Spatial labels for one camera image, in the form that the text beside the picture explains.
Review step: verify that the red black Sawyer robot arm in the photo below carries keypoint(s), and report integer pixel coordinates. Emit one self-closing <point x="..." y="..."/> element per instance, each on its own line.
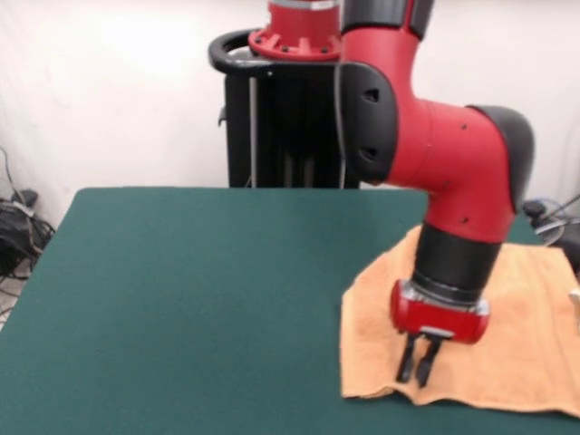
<point x="453" y="149"/>

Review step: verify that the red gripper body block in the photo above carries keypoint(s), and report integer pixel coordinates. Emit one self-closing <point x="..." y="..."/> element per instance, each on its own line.
<point x="435" y="319"/>

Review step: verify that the grey round disc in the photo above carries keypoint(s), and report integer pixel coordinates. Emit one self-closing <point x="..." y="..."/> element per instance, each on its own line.
<point x="550" y="231"/>

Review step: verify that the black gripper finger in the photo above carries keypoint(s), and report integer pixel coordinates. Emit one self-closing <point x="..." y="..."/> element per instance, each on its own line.
<point x="427" y="364"/>
<point x="406" y="360"/>

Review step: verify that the orange terry towel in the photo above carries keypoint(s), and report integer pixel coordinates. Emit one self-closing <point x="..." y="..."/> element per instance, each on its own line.
<point x="521" y="340"/>

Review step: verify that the black power adapter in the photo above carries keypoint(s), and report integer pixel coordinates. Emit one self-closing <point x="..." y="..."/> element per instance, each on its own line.
<point x="537" y="208"/>
<point x="29" y="197"/>

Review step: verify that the dark green table cloth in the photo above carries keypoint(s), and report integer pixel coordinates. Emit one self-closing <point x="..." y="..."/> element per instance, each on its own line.
<point x="181" y="294"/>

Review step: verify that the black bulky object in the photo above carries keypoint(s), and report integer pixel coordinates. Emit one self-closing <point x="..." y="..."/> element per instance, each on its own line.
<point x="572" y="247"/>

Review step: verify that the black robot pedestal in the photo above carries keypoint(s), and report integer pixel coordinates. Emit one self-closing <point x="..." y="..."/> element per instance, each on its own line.
<point x="272" y="136"/>

